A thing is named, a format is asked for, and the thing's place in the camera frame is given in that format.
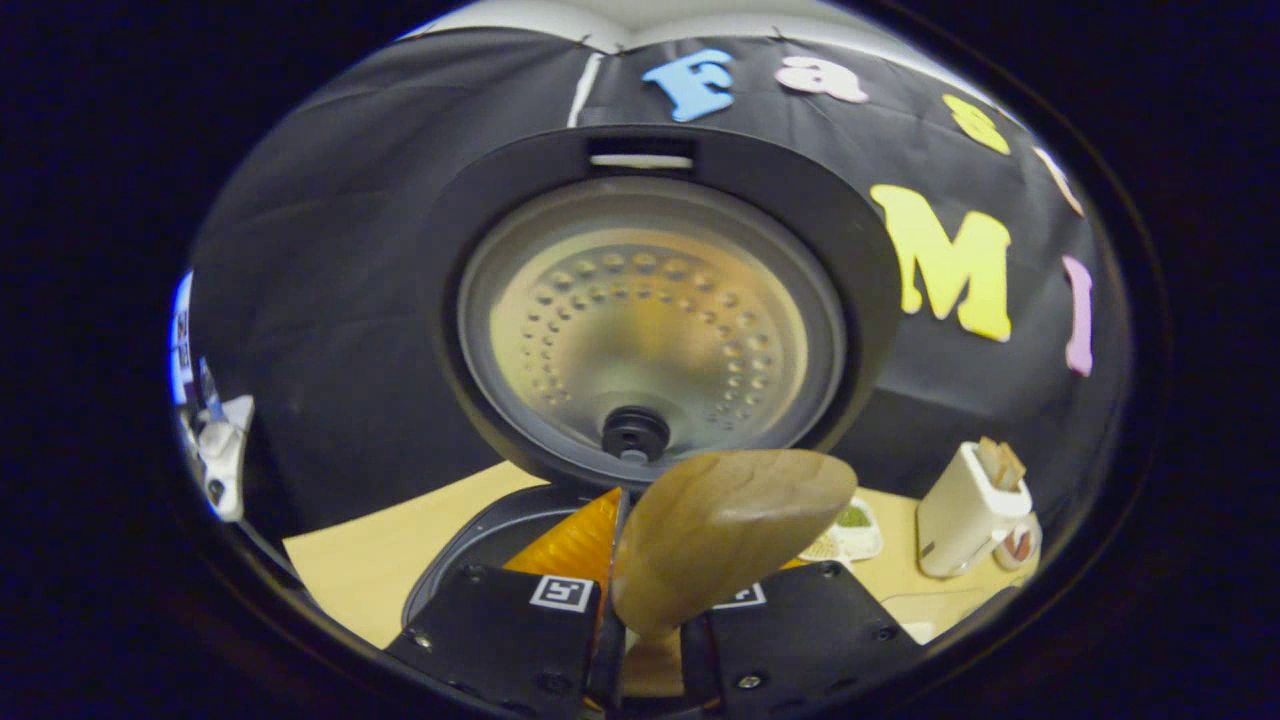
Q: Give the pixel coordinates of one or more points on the white divided dish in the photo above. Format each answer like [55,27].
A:
[855,518]

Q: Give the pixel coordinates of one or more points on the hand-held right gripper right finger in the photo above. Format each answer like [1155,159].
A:
[800,640]

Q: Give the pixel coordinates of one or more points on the white desk items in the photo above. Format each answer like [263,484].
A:
[225,450]

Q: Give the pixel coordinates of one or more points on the dark grey rice cooker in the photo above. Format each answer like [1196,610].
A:
[650,330]

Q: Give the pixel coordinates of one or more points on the brown meat piece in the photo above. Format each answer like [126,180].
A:
[1017,545]

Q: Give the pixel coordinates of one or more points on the toasted bread slice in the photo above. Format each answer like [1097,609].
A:
[1015,470]
[990,462]

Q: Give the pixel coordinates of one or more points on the computer monitor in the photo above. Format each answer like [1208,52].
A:
[183,340]

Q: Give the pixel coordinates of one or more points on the white round plate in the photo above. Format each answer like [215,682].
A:
[1036,540]

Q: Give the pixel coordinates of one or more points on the wooden spoon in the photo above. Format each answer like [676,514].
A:
[720,530]

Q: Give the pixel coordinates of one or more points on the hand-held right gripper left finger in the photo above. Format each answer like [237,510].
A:
[500,630]

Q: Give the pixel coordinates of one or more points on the black backdrop cloth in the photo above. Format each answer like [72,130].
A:
[330,250]

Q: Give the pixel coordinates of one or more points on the white toaster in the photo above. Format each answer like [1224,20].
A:
[960,530]

